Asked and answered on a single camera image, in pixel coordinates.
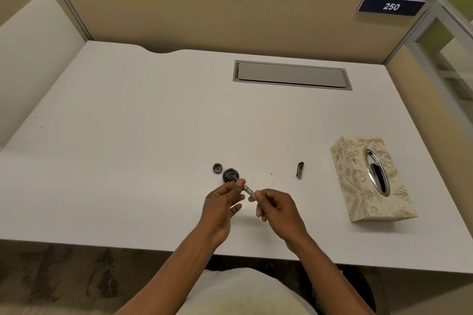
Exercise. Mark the blue number sign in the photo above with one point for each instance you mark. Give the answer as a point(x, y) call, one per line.
point(391, 5)

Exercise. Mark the person's white clothing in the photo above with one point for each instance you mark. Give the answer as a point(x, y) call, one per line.
point(240, 292)

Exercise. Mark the person's left forearm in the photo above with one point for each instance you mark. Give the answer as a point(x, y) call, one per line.
point(173, 274)

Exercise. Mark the person's right forearm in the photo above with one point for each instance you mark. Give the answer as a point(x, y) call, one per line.
point(329, 278)

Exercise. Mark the person's left fingers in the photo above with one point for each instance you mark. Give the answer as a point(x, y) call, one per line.
point(232, 198)

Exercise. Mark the beige desk partition panel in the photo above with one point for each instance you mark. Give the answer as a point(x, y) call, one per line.
point(221, 19)

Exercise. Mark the person's right thumb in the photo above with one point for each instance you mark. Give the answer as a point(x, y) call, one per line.
point(268, 193)

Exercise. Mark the dark metal pen clip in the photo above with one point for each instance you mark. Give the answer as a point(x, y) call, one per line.
point(300, 170)

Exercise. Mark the person's left hand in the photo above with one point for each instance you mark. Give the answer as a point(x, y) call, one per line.
point(214, 211)

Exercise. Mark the glass side partition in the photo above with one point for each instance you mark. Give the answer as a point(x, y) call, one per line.
point(447, 52)

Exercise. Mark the person's right hand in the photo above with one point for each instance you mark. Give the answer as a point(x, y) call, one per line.
point(284, 215)

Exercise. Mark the floral cream tissue box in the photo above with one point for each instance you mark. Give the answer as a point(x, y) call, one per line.
point(369, 182)

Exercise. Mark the silver pen barrel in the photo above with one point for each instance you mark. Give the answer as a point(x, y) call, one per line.
point(248, 189)

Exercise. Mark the black round pen part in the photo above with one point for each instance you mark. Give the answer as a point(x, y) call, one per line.
point(230, 175)

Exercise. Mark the white curved side divider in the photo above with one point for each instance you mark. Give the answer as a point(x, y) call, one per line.
point(33, 60)

